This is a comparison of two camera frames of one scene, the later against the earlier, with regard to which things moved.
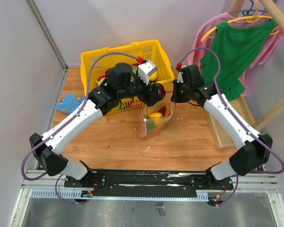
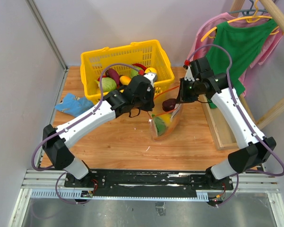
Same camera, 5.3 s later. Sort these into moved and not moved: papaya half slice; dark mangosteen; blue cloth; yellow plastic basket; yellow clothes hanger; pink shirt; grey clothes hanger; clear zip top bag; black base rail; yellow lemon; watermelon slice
Moved: clear zip top bag; papaya half slice; yellow lemon; dark mangosteen; watermelon slice
Not moved: yellow plastic basket; yellow clothes hanger; pink shirt; blue cloth; grey clothes hanger; black base rail
